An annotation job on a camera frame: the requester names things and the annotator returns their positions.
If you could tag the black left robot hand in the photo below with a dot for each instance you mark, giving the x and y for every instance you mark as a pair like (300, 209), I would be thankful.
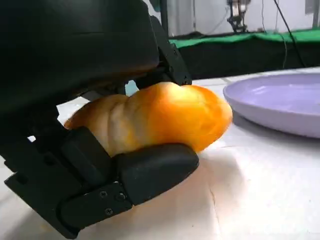
(62, 50)

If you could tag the orange white toy bread roll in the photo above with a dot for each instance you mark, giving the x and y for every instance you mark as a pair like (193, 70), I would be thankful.
(175, 117)

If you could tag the pale green mug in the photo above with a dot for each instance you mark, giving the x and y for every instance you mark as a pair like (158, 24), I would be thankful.
(131, 88)

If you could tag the green table cloth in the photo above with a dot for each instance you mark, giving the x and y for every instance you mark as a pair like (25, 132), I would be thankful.
(212, 39)

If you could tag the black table skirt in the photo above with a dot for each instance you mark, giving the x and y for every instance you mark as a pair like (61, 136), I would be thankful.
(237, 60)

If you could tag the lilac plate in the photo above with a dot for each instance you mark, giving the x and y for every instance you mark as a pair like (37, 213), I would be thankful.
(275, 100)

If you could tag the black stand post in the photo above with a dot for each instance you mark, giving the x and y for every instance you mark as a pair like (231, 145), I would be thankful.
(164, 17)

